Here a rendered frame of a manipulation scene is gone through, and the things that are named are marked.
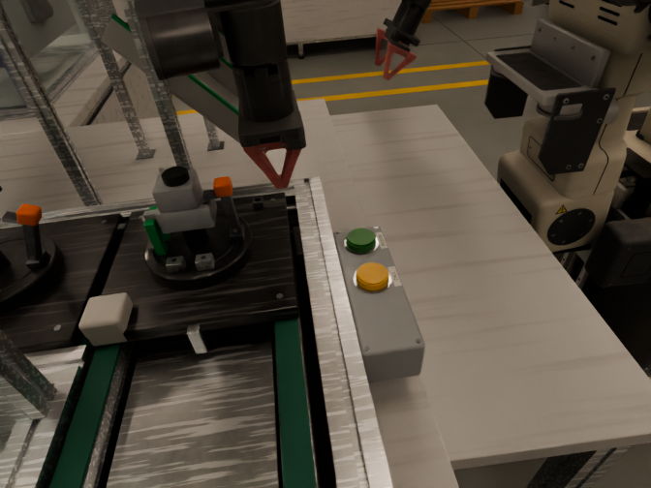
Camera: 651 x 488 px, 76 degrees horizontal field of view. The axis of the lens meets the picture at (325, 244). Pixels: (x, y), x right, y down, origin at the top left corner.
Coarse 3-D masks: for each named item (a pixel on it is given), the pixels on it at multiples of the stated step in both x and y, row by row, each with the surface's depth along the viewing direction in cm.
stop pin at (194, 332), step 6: (198, 324) 47; (192, 330) 46; (198, 330) 46; (192, 336) 46; (198, 336) 47; (192, 342) 47; (198, 342) 47; (204, 342) 48; (198, 348) 48; (204, 348) 48
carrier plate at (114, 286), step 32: (128, 224) 62; (256, 224) 60; (288, 224) 59; (128, 256) 56; (256, 256) 54; (288, 256) 54; (128, 288) 51; (160, 288) 51; (224, 288) 50; (256, 288) 50; (288, 288) 50; (160, 320) 47; (192, 320) 47; (224, 320) 47; (256, 320) 48
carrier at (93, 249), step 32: (64, 224) 63; (96, 224) 62; (0, 256) 52; (64, 256) 57; (96, 256) 56; (0, 288) 50; (32, 288) 50; (64, 288) 52; (96, 288) 53; (0, 320) 49; (32, 320) 48; (64, 320) 48
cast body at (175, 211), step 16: (160, 176) 49; (176, 176) 47; (192, 176) 48; (160, 192) 46; (176, 192) 47; (192, 192) 47; (160, 208) 48; (176, 208) 48; (192, 208) 48; (208, 208) 49; (160, 224) 49; (176, 224) 50; (192, 224) 50; (208, 224) 50
